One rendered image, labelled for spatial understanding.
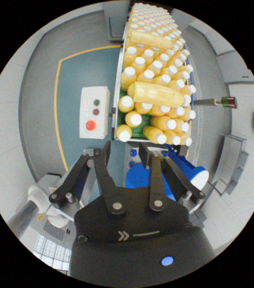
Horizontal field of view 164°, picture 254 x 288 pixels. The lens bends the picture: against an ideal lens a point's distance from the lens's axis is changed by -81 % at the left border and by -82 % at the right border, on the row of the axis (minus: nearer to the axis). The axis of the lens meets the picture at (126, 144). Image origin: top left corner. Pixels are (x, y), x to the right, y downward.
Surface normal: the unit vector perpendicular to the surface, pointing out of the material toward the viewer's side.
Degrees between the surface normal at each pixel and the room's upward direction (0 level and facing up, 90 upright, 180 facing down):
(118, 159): 0
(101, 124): 0
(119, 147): 0
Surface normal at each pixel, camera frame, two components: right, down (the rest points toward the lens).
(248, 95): -1.00, 0.07
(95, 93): 0.06, 0.29
